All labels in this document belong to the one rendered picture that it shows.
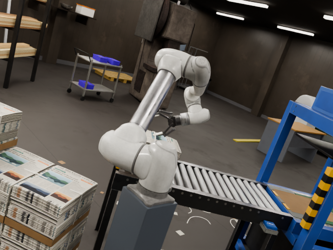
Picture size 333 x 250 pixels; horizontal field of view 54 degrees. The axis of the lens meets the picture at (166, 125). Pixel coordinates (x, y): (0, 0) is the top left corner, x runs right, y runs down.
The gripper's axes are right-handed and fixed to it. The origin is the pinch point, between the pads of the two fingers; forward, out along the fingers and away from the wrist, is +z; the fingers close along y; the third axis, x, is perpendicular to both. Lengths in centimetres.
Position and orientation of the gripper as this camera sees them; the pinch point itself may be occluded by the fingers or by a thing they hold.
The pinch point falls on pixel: (152, 125)
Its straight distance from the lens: 234.4
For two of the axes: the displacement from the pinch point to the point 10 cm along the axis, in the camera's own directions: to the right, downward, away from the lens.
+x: -0.9, -2.8, 9.6
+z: -9.8, 1.9, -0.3
